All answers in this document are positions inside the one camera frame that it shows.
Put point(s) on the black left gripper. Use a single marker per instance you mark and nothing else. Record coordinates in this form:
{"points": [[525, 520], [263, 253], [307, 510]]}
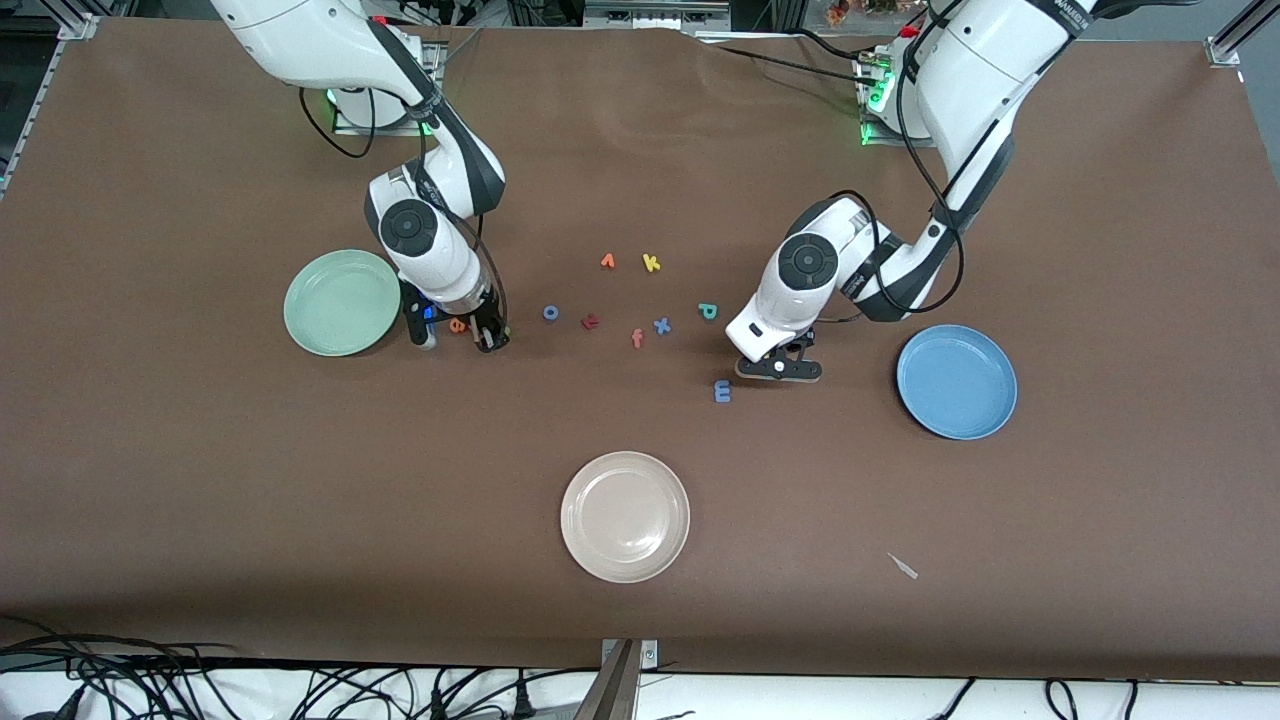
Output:
{"points": [[795, 347]]}

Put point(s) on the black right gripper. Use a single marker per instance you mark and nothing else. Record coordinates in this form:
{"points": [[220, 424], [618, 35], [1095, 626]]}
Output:
{"points": [[484, 321]]}

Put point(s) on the blue letter m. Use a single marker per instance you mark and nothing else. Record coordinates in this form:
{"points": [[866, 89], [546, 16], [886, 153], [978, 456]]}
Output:
{"points": [[717, 391]]}

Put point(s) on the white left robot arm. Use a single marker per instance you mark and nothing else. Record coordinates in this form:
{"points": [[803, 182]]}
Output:
{"points": [[980, 80]]}

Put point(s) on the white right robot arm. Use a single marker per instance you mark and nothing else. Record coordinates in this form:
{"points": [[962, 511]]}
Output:
{"points": [[300, 40]]}

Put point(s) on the green plate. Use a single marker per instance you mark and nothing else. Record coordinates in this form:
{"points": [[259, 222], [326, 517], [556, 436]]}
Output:
{"points": [[340, 300]]}

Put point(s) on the blue plate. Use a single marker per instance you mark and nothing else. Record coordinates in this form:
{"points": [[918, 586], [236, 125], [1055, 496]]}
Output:
{"points": [[955, 385]]}

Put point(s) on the beige plate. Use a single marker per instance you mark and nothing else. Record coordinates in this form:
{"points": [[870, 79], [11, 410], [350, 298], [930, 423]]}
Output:
{"points": [[625, 517]]}

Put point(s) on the white paper scrap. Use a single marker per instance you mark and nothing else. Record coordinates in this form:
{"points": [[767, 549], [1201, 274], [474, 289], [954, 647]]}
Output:
{"points": [[905, 568]]}

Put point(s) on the brown table cover sheet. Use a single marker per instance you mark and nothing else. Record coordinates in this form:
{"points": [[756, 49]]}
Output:
{"points": [[200, 480]]}

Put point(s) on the orange plastic toys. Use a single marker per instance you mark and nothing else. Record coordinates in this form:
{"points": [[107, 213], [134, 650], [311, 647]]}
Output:
{"points": [[840, 10]]}

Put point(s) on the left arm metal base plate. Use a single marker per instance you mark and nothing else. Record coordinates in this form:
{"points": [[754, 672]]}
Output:
{"points": [[870, 135]]}

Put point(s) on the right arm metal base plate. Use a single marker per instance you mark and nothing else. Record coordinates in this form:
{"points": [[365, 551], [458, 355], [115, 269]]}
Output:
{"points": [[340, 125]]}

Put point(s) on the small metal bracket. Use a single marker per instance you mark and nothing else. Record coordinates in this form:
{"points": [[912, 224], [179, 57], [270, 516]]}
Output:
{"points": [[649, 655]]}

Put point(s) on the aluminium frame crossbar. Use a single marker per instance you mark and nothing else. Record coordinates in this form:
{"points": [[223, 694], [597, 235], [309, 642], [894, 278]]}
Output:
{"points": [[655, 12]]}

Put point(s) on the grey metal camera post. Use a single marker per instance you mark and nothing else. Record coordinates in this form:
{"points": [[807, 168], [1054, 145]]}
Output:
{"points": [[612, 690]]}

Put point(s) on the aluminium frame rail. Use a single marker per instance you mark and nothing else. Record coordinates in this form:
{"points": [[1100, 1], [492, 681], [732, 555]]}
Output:
{"points": [[1225, 50], [80, 27]]}

